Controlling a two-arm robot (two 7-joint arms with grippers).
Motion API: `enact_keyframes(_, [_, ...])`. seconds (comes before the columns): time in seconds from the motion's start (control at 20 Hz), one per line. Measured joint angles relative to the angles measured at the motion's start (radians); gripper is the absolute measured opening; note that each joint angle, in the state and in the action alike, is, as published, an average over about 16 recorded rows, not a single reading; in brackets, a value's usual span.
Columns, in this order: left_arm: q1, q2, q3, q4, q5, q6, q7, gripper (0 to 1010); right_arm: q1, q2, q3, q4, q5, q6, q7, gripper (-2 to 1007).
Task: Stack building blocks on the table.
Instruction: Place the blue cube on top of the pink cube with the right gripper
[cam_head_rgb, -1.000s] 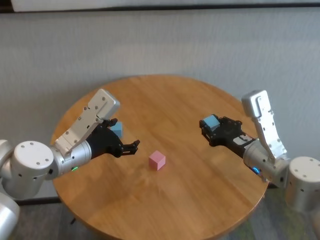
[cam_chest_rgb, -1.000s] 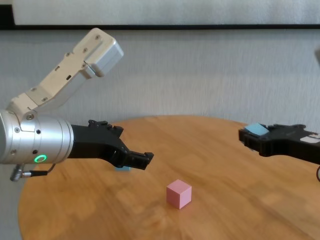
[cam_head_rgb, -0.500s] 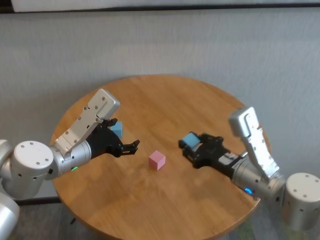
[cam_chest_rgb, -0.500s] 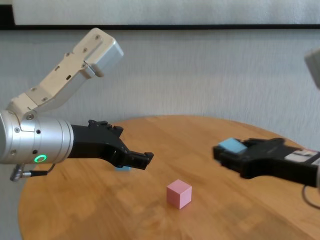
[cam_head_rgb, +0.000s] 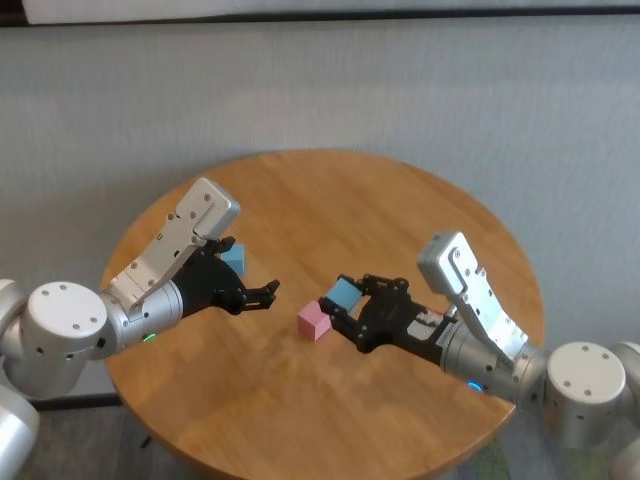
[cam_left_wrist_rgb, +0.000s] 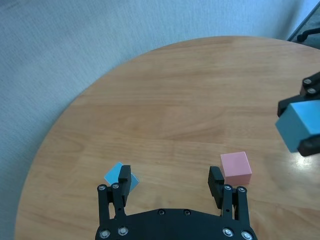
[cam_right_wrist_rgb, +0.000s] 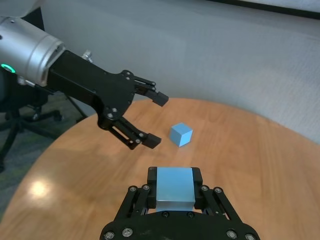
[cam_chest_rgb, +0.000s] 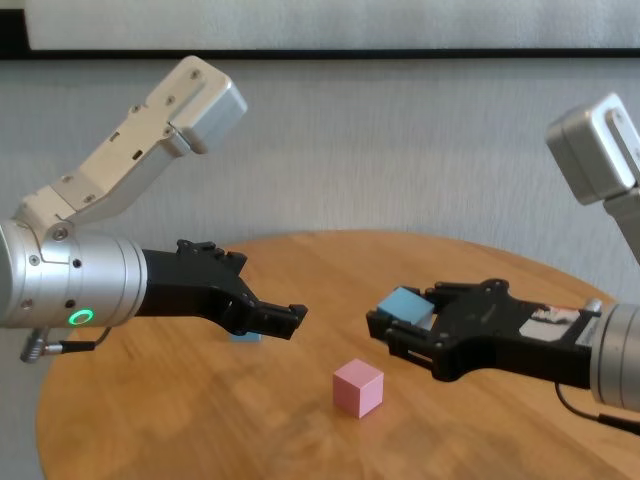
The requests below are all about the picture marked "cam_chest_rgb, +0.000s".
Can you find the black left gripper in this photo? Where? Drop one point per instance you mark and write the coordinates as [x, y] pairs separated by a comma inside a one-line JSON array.
[[190, 295]]

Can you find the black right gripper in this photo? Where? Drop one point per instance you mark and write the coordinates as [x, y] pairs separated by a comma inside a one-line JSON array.
[[500, 335]]

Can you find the blue cube block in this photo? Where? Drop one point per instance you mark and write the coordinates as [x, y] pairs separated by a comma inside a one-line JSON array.
[[402, 306], [247, 338]]

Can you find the pink cube block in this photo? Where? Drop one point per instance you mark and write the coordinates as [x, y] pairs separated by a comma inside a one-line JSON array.
[[357, 387]]

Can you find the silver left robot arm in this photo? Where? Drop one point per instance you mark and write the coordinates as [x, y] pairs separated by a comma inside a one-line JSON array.
[[70, 280]]

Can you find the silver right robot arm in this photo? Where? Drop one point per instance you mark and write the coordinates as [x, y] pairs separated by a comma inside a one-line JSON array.
[[620, 355]]

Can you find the black baseboard strip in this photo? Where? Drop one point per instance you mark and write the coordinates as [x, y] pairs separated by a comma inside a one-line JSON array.
[[400, 53]]

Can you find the white foam board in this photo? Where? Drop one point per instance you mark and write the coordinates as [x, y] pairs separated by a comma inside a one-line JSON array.
[[350, 22]]

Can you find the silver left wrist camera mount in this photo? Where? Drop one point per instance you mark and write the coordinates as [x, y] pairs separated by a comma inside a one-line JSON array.
[[145, 145]]

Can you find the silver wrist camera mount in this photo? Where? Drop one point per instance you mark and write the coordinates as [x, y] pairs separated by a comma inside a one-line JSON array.
[[145, 145], [595, 155]]

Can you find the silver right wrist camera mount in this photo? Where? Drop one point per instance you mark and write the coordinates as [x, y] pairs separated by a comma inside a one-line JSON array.
[[595, 155]]

